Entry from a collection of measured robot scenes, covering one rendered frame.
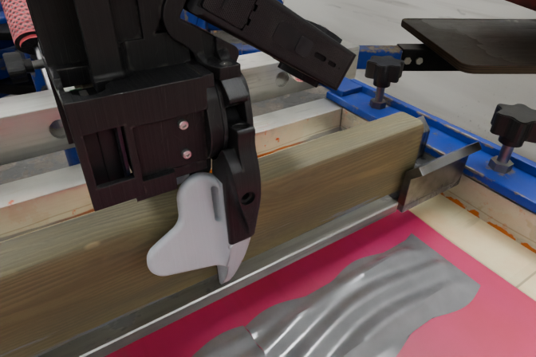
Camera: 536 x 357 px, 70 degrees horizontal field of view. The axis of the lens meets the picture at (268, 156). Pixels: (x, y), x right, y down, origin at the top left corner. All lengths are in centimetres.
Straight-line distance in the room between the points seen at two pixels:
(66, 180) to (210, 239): 21
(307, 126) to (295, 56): 28
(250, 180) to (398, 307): 17
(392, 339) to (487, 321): 8
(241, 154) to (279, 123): 28
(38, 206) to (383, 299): 30
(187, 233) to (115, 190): 5
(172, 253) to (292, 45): 13
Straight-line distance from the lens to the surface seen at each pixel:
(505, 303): 37
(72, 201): 41
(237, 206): 21
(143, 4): 18
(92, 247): 23
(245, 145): 19
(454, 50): 98
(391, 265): 35
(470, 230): 42
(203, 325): 31
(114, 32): 17
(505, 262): 40
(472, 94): 250
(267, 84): 52
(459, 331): 33
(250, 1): 19
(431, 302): 33
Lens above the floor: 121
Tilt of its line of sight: 33 degrees down
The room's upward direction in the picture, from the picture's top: 1 degrees clockwise
